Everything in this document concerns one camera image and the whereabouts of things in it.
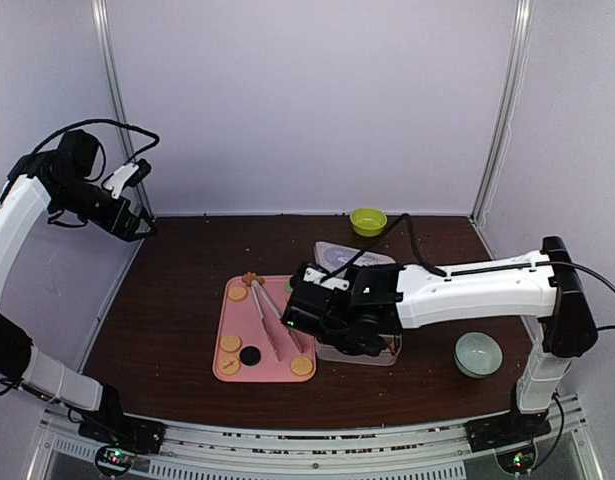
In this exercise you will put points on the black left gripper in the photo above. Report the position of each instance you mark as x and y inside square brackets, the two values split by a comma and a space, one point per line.
[125, 230]

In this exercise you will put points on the clear plastic box lid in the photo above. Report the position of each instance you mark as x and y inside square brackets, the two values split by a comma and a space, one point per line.
[332, 256]

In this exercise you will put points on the brown flower cookie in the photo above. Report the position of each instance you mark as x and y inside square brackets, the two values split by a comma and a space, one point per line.
[250, 278]

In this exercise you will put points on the lilac divided storage box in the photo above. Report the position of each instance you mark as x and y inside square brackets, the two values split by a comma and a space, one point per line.
[387, 356]

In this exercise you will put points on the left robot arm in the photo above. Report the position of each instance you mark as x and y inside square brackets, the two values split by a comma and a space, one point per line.
[51, 198]

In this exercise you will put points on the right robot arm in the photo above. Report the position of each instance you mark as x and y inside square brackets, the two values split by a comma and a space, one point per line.
[354, 312]

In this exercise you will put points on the round dotted biscuit right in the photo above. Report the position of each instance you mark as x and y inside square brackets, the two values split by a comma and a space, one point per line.
[301, 366]

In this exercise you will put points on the round dotted biscuit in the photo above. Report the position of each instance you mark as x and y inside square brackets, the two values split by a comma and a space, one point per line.
[301, 366]
[230, 343]

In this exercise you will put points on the pink plastic tray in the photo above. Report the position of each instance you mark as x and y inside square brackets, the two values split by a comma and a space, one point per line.
[256, 321]

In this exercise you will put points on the round dotted biscuit far corner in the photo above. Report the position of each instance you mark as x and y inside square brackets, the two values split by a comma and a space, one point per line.
[237, 293]

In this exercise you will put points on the black sandwich cookie middle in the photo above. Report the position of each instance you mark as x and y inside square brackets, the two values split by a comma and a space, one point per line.
[250, 356]

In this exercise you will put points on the round dotted biscuit near left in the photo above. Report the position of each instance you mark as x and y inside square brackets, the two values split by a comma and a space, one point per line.
[230, 343]

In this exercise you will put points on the green plastic bowl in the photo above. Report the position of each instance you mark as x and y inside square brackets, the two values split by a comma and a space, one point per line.
[368, 222]

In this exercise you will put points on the dotted biscuit with red mark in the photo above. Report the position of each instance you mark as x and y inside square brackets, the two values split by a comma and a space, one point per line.
[228, 365]

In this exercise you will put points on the pale celadon ceramic bowl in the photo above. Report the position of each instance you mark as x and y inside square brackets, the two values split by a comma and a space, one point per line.
[477, 355]

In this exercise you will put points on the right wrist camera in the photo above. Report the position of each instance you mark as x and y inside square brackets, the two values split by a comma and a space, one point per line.
[315, 274]

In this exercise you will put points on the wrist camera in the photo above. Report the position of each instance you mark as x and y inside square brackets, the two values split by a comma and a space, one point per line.
[128, 175]
[315, 274]

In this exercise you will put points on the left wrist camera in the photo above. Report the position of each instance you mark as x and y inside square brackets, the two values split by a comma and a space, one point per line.
[128, 175]

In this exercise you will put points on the left aluminium corner post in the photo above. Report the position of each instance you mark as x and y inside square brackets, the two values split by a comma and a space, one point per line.
[104, 36]

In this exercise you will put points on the aluminium corner post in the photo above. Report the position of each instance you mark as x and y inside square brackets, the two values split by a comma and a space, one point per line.
[104, 36]
[512, 85]

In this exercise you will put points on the right aluminium corner post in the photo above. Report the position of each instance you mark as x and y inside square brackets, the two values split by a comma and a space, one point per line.
[512, 85]

